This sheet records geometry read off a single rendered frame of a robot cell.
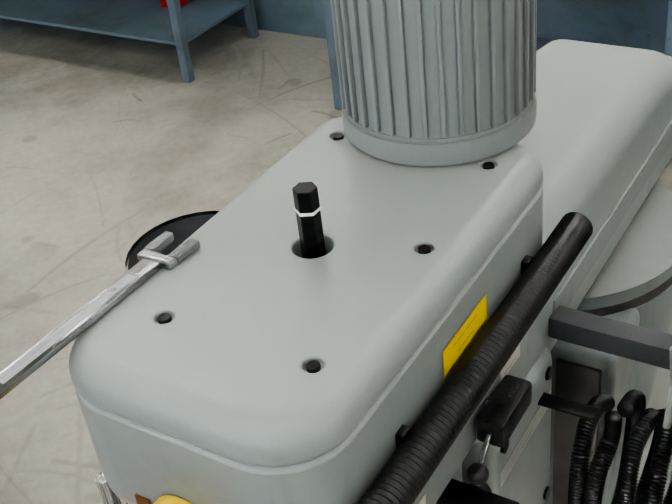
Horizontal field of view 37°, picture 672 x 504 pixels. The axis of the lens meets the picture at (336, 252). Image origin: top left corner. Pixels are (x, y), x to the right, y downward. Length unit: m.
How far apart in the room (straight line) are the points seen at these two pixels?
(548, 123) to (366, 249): 0.52
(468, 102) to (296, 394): 0.36
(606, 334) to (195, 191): 3.77
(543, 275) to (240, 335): 0.32
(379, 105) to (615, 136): 0.45
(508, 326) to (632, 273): 0.51
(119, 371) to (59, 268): 3.72
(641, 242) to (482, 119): 0.54
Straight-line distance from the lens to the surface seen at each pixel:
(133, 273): 0.89
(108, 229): 4.69
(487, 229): 0.91
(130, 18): 6.38
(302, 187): 0.86
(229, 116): 5.47
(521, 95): 1.02
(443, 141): 0.98
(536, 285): 0.97
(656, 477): 1.19
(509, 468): 1.18
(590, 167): 1.28
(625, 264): 1.43
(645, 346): 1.18
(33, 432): 3.73
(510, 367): 1.08
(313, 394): 0.74
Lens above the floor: 2.39
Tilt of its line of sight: 34 degrees down
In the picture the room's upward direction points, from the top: 7 degrees counter-clockwise
